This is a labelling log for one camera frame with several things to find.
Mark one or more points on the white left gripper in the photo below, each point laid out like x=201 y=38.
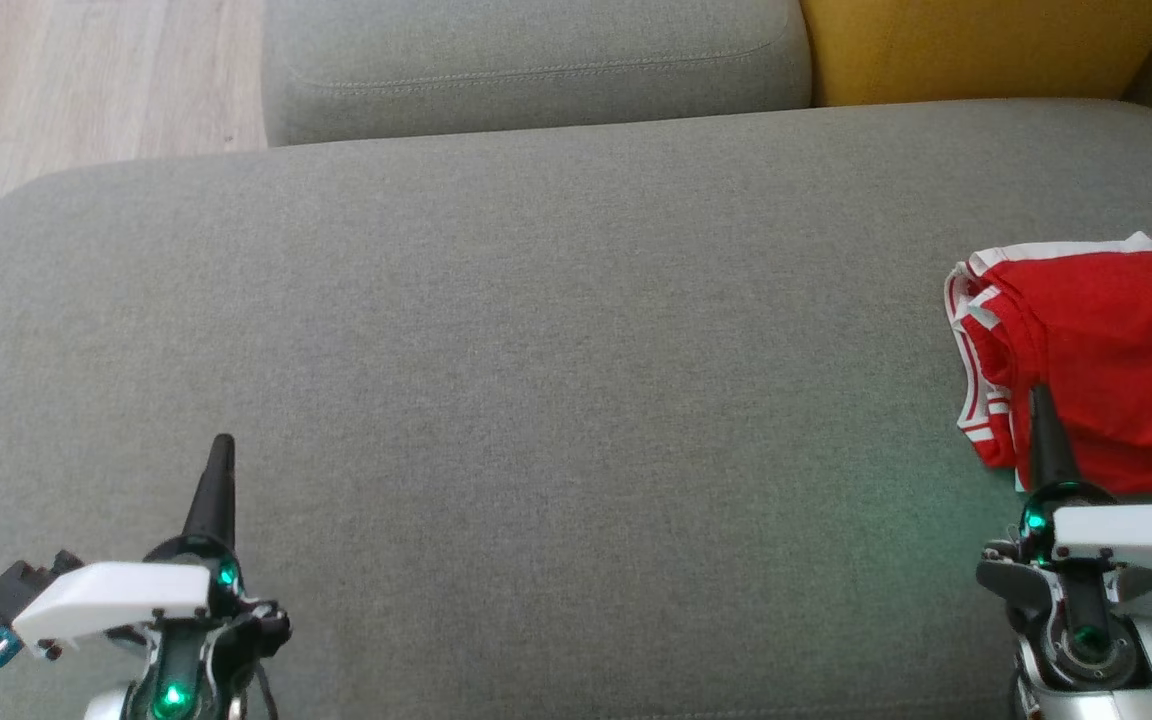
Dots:
x=106 y=600

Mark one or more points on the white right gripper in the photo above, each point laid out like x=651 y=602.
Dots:
x=1136 y=540

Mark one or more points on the red shorts with white stripe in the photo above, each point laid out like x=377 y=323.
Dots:
x=1116 y=350

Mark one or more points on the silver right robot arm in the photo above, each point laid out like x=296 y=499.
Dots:
x=1096 y=650

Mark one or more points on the grey sofa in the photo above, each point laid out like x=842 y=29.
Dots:
x=536 y=400

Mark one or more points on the yellow cushion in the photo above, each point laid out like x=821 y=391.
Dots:
x=986 y=45

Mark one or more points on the grey sofa back cushion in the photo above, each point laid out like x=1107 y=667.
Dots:
x=536 y=60

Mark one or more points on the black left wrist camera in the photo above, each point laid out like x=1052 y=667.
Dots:
x=21 y=590

